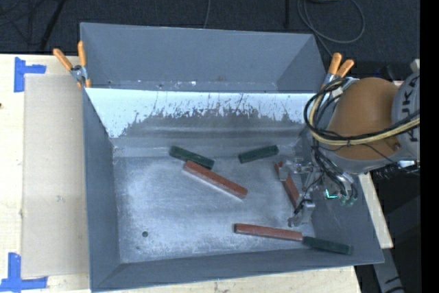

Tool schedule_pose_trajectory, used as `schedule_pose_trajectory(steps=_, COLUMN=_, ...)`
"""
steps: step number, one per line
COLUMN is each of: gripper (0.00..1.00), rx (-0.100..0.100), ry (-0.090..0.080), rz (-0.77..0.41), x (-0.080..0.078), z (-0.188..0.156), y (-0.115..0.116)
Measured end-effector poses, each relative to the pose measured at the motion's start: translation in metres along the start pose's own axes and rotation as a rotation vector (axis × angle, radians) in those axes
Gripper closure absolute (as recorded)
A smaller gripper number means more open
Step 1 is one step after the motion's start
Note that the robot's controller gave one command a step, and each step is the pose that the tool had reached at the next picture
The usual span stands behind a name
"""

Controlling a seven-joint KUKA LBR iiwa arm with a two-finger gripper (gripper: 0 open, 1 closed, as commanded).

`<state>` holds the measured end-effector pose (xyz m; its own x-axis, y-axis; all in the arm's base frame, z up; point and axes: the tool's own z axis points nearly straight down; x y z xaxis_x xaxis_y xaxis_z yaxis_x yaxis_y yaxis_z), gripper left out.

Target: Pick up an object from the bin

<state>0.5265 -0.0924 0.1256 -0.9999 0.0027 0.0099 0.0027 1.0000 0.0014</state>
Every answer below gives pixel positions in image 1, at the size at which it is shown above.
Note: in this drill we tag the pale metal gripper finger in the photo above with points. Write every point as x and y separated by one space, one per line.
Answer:
303 214
291 171

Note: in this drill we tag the red-brown flat block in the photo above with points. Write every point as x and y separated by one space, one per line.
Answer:
291 189
216 180
267 232

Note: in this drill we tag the dark green flat block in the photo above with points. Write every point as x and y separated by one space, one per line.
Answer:
327 245
258 154
191 156

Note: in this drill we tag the grey metal bin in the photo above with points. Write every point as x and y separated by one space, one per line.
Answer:
192 216

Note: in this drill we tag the pale wood flat board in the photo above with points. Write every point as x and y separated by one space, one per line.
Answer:
51 164

